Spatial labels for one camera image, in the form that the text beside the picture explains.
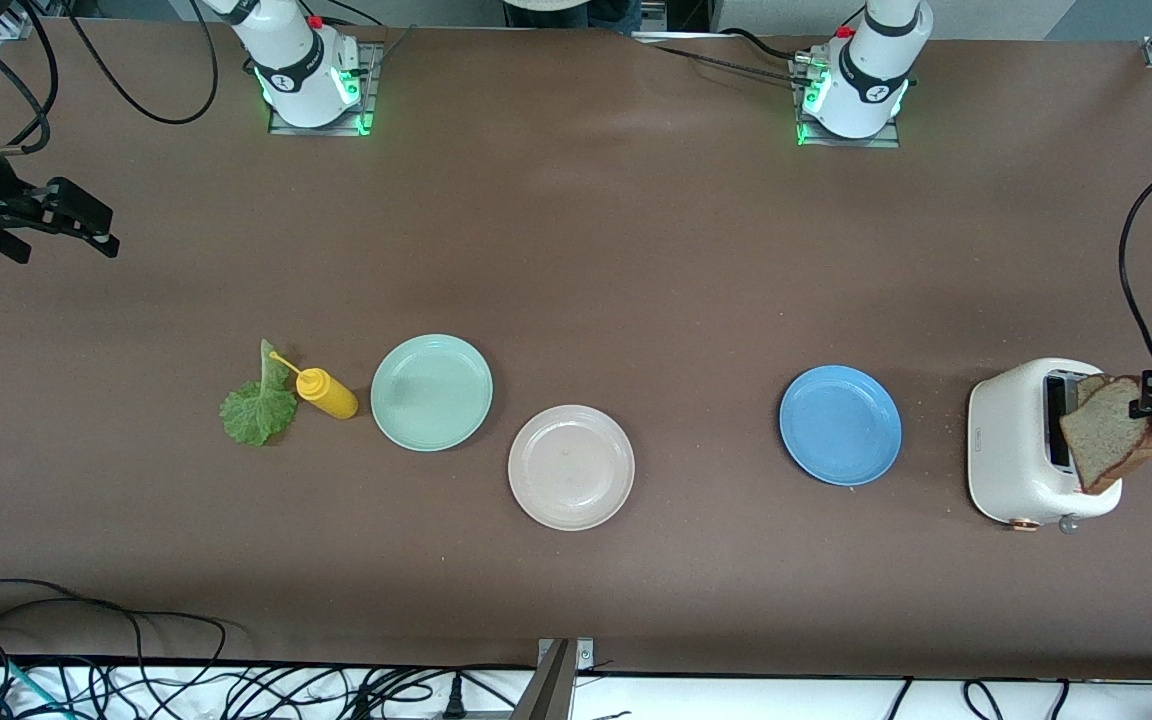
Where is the yellow mustard squeeze bottle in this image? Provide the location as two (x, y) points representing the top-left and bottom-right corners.
(269, 351), (359, 421)

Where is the grey metal table bracket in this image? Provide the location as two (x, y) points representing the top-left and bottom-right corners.
(511, 637), (597, 720)

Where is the black braided base cable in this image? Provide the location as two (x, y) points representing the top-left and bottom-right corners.
(651, 42), (807, 83)

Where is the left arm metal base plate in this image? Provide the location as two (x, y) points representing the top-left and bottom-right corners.
(796, 55), (902, 149)

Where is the beige plate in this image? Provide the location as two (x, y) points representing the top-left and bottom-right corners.
(508, 404), (636, 532)

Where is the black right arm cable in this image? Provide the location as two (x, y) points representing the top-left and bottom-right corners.
(0, 0), (219, 157)

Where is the white two-slot toaster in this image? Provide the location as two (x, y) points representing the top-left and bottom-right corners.
(968, 358), (1124, 533)

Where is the green lettuce leaf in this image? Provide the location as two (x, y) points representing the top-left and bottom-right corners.
(219, 339), (299, 447)

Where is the mint green plate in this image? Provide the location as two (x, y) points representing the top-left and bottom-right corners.
(370, 334), (494, 453)

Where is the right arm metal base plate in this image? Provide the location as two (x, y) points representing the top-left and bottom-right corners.
(268, 42), (378, 136)

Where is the blue plate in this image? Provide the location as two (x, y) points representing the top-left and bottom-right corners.
(779, 365), (903, 488)

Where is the person in blue jeans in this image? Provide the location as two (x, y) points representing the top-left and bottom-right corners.
(501, 0), (642, 31)

